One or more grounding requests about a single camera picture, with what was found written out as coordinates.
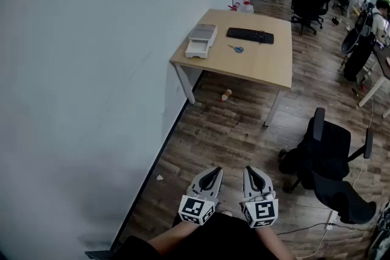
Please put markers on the grey backpack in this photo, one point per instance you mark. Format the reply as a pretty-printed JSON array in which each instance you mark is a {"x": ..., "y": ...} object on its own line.
[{"x": 381, "y": 234}]

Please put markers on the white-legged dark desk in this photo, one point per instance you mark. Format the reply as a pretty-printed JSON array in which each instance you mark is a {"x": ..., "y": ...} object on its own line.
[{"x": 382, "y": 61}]

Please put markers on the blue-handled scissors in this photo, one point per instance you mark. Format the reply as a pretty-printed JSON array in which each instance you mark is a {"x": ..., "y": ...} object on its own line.
[{"x": 237, "y": 48}]

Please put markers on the gray desk organizer with drawer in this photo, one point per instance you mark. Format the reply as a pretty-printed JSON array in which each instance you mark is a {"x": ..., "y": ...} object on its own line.
[{"x": 201, "y": 39}]

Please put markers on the orange bottle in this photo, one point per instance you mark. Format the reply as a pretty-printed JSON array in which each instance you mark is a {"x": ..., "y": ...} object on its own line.
[{"x": 225, "y": 95}]

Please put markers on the large black bag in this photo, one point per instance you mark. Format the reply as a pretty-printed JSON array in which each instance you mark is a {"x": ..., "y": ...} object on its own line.
[{"x": 358, "y": 51}]

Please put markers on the tall black office chair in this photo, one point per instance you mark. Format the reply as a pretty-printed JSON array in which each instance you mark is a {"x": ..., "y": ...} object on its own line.
[{"x": 309, "y": 0}]

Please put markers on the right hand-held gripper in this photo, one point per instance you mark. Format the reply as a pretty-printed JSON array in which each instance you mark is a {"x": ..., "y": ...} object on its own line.
[{"x": 262, "y": 210}]

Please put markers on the person's left forearm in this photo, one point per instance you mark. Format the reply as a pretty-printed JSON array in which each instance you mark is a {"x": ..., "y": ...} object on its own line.
[{"x": 173, "y": 237}]

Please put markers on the white power strip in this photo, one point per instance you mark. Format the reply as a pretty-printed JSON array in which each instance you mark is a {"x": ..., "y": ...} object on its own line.
[{"x": 330, "y": 221}]

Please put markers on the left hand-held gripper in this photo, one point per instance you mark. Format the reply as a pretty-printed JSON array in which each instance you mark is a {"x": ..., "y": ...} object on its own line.
[{"x": 195, "y": 210}]

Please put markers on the person's black clothing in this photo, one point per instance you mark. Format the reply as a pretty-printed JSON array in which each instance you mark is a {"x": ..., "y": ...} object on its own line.
[{"x": 222, "y": 240}]

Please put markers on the black keyboard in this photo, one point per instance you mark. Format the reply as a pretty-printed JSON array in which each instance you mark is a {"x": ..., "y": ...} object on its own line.
[{"x": 250, "y": 35}]

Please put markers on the black office chair with armrests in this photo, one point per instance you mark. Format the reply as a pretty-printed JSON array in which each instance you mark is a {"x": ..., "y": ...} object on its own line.
[{"x": 329, "y": 161}]

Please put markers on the person's right forearm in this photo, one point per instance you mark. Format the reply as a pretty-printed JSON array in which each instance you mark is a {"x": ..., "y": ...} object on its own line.
[{"x": 271, "y": 243}]

